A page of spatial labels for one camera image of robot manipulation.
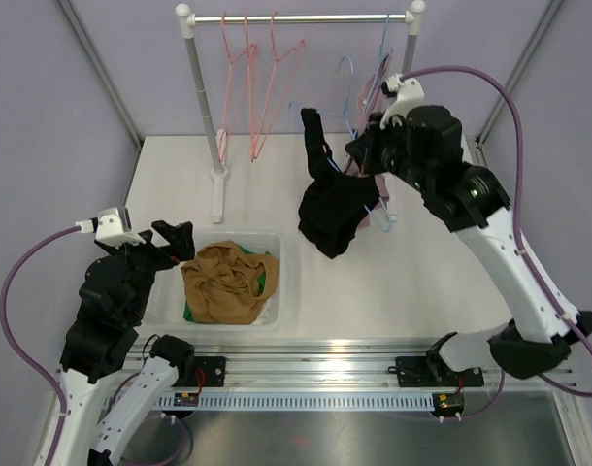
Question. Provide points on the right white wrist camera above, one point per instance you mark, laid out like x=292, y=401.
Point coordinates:
x=406, y=95

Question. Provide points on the white plastic basket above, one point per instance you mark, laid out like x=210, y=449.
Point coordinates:
x=165, y=308

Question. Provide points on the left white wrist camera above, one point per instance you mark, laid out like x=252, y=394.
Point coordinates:
x=108, y=223

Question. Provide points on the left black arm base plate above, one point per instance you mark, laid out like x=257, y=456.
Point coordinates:
x=205, y=371

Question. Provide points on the brown tank top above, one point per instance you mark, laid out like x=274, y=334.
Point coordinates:
x=228, y=281

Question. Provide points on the white metal clothes rack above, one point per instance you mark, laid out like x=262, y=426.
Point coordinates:
x=188, y=22

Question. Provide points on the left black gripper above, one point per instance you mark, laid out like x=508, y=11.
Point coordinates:
x=181, y=246

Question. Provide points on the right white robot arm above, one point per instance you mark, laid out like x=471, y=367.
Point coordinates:
x=423, y=149

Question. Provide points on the pink wire hanger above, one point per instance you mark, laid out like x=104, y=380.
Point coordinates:
x=232, y=103

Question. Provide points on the black tank top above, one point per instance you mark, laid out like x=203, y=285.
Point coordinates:
x=334, y=204

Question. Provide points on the blue hanger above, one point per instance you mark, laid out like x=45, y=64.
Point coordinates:
x=370, y=101
x=352, y=169

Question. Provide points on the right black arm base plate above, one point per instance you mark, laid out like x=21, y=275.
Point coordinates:
x=418, y=372

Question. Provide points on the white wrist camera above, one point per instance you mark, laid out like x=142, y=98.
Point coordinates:
x=108, y=223
x=406, y=95

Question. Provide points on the white slotted cable duct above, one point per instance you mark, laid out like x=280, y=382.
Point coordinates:
x=299, y=402

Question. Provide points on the green tank top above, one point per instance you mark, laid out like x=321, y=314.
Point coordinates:
x=191, y=313

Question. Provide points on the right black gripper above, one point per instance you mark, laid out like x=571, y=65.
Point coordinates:
x=365, y=148

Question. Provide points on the pink tank top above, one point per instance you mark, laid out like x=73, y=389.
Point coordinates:
x=361, y=124

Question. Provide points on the white tank top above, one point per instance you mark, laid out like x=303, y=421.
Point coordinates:
x=268, y=314

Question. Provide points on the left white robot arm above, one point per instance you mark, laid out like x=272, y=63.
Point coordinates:
x=114, y=297

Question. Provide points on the aluminium mounting rail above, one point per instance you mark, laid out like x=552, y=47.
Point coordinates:
x=284, y=364

